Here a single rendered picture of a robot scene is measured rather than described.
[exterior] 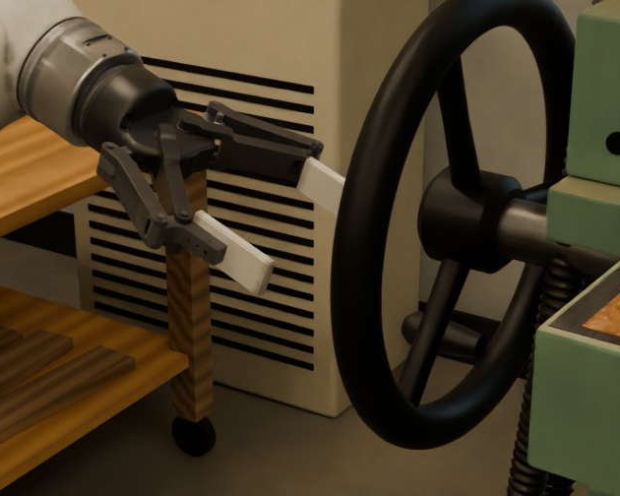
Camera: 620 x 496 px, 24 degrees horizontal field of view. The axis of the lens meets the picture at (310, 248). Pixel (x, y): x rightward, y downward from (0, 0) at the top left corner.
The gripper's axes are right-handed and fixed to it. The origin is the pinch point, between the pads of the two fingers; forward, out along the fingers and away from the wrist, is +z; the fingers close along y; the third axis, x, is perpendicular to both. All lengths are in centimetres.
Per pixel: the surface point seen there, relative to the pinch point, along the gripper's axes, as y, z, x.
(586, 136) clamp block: -12.6, 19.0, -24.7
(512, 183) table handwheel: -6.9, 14.5, -16.7
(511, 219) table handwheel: -8.8, 16.0, -15.7
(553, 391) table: -36, 29, -26
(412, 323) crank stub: -4.3, 11.3, -2.2
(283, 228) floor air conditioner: 84, -45, 62
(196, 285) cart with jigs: 63, -45, 64
